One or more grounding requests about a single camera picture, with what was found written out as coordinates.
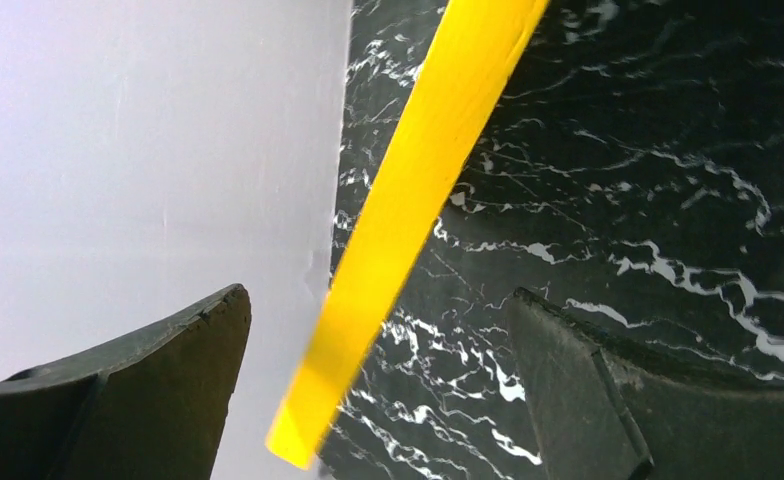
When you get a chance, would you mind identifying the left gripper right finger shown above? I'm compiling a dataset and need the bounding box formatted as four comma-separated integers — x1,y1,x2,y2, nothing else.
507,288,784,479

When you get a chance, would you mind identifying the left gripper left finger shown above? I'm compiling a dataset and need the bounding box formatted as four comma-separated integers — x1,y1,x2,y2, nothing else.
0,284,252,479

